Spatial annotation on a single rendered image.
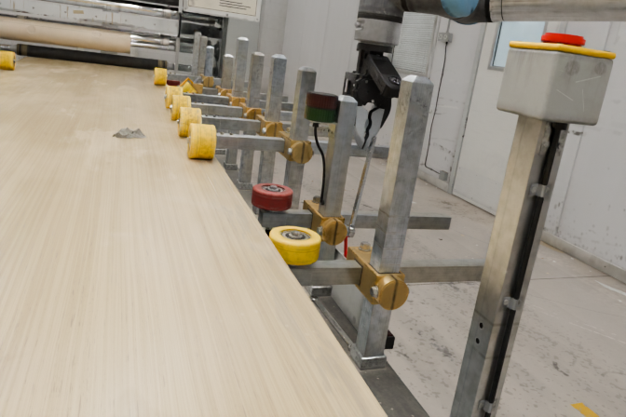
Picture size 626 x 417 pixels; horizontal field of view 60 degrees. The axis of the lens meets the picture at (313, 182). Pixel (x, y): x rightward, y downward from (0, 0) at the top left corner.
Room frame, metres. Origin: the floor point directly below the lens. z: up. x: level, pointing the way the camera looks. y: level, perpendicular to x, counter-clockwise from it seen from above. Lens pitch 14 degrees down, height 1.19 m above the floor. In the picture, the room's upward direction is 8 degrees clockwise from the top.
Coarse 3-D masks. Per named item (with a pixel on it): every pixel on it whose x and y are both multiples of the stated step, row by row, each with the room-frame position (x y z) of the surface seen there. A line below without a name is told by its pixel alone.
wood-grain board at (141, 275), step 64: (64, 64) 2.97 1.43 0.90; (0, 128) 1.24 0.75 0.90; (64, 128) 1.33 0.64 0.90; (0, 192) 0.80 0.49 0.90; (64, 192) 0.85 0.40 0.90; (128, 192) 0.89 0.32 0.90; (192, 192) 0.95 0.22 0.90; (0, 256) 0.58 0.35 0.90; (64, 256) 0.61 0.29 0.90; (128, 256) 0.63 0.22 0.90; (192, 256) 0.66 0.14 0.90; (256, 256) 0.69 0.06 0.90; (0, 320) 0.45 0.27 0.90; (64, 320) 0.47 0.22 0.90; (128, 320) 0.48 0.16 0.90; (192, 320) 0.50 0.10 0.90; (256, 320) 0.52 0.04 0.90; (320, 320) 0.54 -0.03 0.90; (0, 384) 0.36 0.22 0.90; (64, 384) 0.37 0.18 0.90; (128, 384) 0.39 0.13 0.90; (192, 384) 0.40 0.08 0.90; (256, 384) 0.41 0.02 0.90; (320, 384) 0.42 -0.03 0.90
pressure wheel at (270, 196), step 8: (256, 184) 1.03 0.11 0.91; (264, 184) 1.04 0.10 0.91; (272, 184) 1.05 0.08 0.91; (256, 192) 1.00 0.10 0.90; (264, 192) 0.99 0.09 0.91; (272, 192) 1.00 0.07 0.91; (280, 192) 1.00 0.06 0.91; (288, 192) 1.01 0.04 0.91; (256, 200) 0.99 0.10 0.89; (264, 200) 0.99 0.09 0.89; (272, 200) 0.98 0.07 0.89; (280, 200) 0.99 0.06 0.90; (288, 200) 1.00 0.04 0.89; (264, 208) 0.99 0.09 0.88; (272, 208) 0.99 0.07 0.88; (280, 208) 0.99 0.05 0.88; (288, 208) 1.01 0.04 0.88
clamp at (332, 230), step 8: (304, 200) 1.10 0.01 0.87; (304, 208) 1.09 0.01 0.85; (312, 208) 1.05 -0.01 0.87; (312, 216) 1.04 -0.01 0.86; (320, 216) 1.00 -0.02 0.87; (312, 224) 1.03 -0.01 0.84; (320, 224) 0.99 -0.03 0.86; (328, 224) 0.98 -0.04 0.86; (336, 224) 0.99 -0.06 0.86; (344, 224) 0.99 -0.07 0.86; (320, 232) 0.98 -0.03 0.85; (328, 232) 0.98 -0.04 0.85; (336, 232) 0.98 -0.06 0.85; (344, 232) 0.99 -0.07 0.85; (328, 240) 0.98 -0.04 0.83; (336, 240) 0.99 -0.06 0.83
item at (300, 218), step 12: (264, 216) 1.00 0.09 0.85; (276, 216) 1.01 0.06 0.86; (288, 216) 1.02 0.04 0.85; (300, 216) 1.03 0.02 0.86; (348, 216) 1.07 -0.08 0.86; (360, 216) 1.08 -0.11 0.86; (372, 216) 1.09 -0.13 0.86; (420, 216) 1.13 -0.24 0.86; (432, 216) 1.14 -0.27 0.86; (444, 216) 1.16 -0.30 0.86; (372, 228) 1.09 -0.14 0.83; (408, 228) 1.12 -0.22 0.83; (420, 228) 1.13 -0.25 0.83; (432, 228) 1.14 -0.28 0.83; (444, 228) 1.15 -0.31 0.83
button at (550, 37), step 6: (546, 36) 0.54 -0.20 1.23; (552, 36) 0.54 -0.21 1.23; (558, 36) 0.53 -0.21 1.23; (564, 36) 0.53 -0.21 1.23; (570, 36) 0.53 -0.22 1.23; (576, 36) 0.53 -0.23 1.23; (582, 36) 0.54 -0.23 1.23; (546, 42) 0.54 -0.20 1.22; (552, 42) 0.54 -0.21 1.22; (558, 42) 0.53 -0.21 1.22; (564, 42) 0.53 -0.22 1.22; (570, 42) 0.53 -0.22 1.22; (576, 42) 0.53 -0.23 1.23; (582, 42) 0.53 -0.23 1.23
